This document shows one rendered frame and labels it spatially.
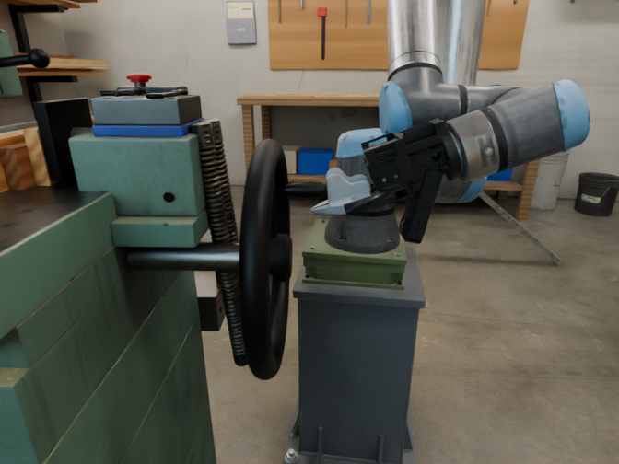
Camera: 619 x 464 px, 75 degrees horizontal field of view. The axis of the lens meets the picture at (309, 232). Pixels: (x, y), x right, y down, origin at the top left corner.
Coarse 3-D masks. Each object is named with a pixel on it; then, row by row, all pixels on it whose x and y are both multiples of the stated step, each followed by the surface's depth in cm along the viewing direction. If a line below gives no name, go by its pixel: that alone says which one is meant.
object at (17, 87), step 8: (0, 32) 44; (0, 40) 44; (8, 40) 46; (0, 48) 44; (8, 48) 46; (0, 56) 44; (0, 72) 44; (8, 72) 46; (16, 72) 47; (0, 80) 44; (8, 80) 46; (16, 80) 47; (0, 88) 44; (8, 88) 46; (16, 88) 47; (0, 96) 45; (8, 96) 46; (16, 96) 47
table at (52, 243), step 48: (48, 192) 46; (96, 192) 46; (0, 240) 33; (48, 240) 35; (96, 240) 43; (144, 240) 46; (192, 240) 46; (0, 288) 30; (48, 288) 35; (0, 336) 30
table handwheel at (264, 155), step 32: (256, 160) 41; (256, 192) 38; (256, 224) 37; (288, 224) 63; (128, 256) 50; (160, 256) 50; (192, 256) 50; (224, 256) 49; (256, 256) 37; (288, 256) 48; (256, 288) 37; (288, 288) 62; (256, 320) 38; (256, 352) 39
